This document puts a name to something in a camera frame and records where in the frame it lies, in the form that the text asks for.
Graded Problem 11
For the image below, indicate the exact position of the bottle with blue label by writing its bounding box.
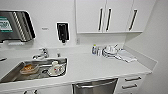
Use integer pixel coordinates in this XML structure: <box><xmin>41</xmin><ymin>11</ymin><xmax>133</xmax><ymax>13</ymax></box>
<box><xmin>91</xmin><ymin>43</ymin><xmax>98</xmax><ymax>56</ymax></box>

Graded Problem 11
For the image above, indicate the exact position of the small pale bottle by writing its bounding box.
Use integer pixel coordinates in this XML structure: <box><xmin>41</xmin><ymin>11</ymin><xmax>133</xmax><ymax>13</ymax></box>
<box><xmin>96</xmin><ymin>47</ymin><xmax>102</xmax><ymax>57</ymax></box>

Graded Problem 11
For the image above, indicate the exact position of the stack of white dishes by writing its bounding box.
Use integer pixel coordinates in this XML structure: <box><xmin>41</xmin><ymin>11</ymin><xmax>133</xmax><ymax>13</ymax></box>
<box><xmin>101</xmin><ymin>43</ymin><xmax>120</xmax><ymax>60</ymax></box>

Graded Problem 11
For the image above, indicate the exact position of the black soap dispenser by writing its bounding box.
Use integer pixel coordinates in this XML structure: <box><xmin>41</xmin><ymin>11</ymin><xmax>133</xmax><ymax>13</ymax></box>
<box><xmin>55</xmin><ymin>21</ymin><xmax>71</xmax><ymax>45</ymax></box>

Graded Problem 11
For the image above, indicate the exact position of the small chrome sink knob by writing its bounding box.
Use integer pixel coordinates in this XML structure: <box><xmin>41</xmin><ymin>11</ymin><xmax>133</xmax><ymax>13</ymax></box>
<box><xmin>56</xmin><ymin>51</ymin><xmax>62</xmax><ymax>58</ymax></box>

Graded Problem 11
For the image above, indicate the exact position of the white mug with red print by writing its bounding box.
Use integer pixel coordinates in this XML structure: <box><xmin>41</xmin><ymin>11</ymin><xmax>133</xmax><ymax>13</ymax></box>
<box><xmin>49</xmin><ymin>60</ymin><xmax>65</xmax><ymax>77</ymax></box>

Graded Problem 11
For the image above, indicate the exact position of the white plate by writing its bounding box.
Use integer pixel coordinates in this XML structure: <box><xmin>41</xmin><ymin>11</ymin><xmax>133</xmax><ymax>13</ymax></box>
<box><xmin>46</xmin><ymin>65</ymin><xmax>67</xmax><ymax>78</ymax></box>

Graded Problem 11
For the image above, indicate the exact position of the white dish cloth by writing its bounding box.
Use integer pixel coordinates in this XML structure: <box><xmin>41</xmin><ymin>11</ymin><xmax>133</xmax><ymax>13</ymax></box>
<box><xmin>114</xmin><ymin>49</ymin><xmax>139</xmax><ymax>64</ymax></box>

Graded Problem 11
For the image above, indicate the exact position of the chrome sink faucet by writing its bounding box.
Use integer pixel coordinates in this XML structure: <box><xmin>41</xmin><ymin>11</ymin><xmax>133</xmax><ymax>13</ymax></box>
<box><xmin>31</xmin><ymin>47</ymin><xmax>50</xmax><ymax>61</ymax></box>

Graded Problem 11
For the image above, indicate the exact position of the white drawer front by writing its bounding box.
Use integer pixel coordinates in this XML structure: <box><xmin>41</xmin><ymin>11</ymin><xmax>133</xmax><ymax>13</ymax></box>
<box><xmin>116</xmin><ymin>73</ymin><xmax>148</xmax><ymax>86</ymax></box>
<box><xmin>115</xmin><ymin>82</ymin><xmax>145</xmax><ymax>93</ymax></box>
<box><xmin>115</xmin><ymin>90</ymin><xmax>135</xmax><ymax>94</ymax></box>

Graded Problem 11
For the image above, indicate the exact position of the white base cabinet door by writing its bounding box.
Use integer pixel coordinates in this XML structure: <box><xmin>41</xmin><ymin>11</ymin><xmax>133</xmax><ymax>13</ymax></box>
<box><xmin>0</xmin><ymin>88</ymin><xmax>34</xmax><ymax>94</ymax></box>
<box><xmin>31</xmin><ymin>84</ymin><xmax>74</xmax><ymax>94</ymax></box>

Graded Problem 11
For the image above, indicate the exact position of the bowl with orange food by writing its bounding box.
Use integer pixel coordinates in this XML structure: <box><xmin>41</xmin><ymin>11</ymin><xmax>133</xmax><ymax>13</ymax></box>
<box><xmin>19</xmin><ymin>63</ymin><xmax>40</xmax><ymax>76</ymax></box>

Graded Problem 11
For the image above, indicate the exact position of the steel paper towel dispenser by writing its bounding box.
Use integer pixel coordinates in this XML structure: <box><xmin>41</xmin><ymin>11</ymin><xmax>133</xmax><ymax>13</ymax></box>
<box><xmin>0</xmin><ymin>9</ymin><xmax>37</xmax><ymax>45</ymax></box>

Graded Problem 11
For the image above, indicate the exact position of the steel kitchen sink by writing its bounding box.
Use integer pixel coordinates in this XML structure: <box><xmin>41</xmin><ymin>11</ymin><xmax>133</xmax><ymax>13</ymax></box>
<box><xmin>0</xmin><ymin>57</ymin><xmax>69</xmax><ymax>85</ymax></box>

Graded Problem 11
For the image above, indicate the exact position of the black cabinet door handle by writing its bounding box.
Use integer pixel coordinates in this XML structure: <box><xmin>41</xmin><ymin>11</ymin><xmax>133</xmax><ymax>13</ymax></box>
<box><xmin>128</xmin><ymin>8</ymin><xmax>139</xmax><ymax>32</ymax></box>
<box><xmin>97</xmin><ymin>7</ymin><xmax>104</xmax><ymax>32</ymax></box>
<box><xmin>105</xmin><ymin>7</ymin><xmax>113</xmax><ymax>32</ymax></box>

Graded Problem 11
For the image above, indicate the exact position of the small wall label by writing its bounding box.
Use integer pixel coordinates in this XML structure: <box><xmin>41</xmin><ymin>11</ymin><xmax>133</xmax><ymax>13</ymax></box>
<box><xmin>41</xmin><ymin>26</ymin><xmax>50</xmax><ymax>31</ymax></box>

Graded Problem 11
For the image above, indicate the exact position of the black drawer handle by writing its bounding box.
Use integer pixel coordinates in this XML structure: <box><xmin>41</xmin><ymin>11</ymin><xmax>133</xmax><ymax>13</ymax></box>
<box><xmin>124</xmin><ymin>76</ymin><xmax>142</xmax><ymax>82</ymax></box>
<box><xmin>121</xmin><ymin>83</ymin><xmax>139</xmax><ymax>90</ymax></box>

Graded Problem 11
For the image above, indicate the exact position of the black base cabinet handle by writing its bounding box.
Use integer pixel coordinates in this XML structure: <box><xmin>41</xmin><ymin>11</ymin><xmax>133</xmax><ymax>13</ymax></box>
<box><xmin>32</xmin><ymin>88</ymin><xmax>39</xmax><ymax>94</ymax></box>
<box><xmin>22</xmin><ymin>89</ymin><xmax>29</xmax><ymax>94</ymax></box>

